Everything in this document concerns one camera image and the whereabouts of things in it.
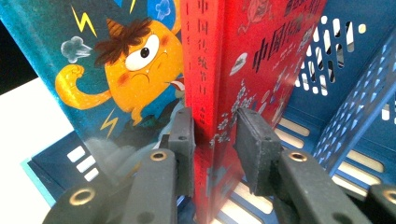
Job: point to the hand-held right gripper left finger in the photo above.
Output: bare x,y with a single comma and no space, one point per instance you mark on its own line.
183,137

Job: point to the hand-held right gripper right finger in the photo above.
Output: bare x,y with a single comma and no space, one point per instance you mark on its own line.
258,149

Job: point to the red picture book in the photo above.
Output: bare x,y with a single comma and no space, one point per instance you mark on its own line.
236,46

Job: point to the blue plastic file rack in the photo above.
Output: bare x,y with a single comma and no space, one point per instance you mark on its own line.
358,93

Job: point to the blue monster picture book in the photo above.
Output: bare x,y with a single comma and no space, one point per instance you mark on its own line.
93,62

